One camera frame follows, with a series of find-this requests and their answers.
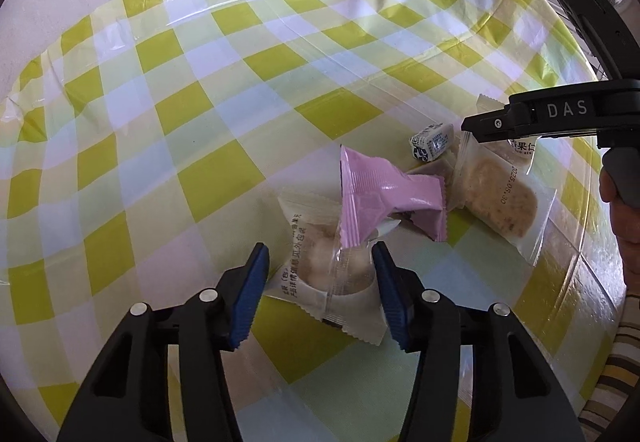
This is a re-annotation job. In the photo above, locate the yellow green checkered tablecloth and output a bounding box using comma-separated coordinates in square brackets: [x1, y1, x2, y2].
[0, 0, 628, 442]

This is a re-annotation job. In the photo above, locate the tan snack packet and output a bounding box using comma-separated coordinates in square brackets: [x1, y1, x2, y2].
[407, 154, 463, 183]

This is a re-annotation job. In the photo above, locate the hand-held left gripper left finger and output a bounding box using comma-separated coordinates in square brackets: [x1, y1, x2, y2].
[55, 242, 271, 442]

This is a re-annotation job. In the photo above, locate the person's right hand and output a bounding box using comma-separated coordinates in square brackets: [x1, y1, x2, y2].
[600, 167, 640, 243]

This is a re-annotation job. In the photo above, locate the pink snack packet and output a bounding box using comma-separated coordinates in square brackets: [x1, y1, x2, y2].
[337, 145, 448, 250]

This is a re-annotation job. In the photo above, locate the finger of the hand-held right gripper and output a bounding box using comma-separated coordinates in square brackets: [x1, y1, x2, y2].
[460, 102, 537, 144]

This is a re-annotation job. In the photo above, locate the clear packaged oat bar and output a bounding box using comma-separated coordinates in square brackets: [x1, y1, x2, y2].
[447, 94, 557, 265]

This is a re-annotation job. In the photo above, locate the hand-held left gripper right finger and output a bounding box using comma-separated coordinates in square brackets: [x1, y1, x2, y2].
[371, 241, 586, 442]

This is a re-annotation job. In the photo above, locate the clear pale cookie packet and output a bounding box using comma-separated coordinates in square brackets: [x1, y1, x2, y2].
[262, 189, 391, 347]

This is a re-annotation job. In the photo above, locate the small white blue candy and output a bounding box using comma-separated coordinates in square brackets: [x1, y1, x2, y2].
[409, 122, 456, 161]

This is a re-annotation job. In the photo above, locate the striped cloth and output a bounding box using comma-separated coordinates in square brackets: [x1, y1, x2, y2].
[577, 292, 640, 433]

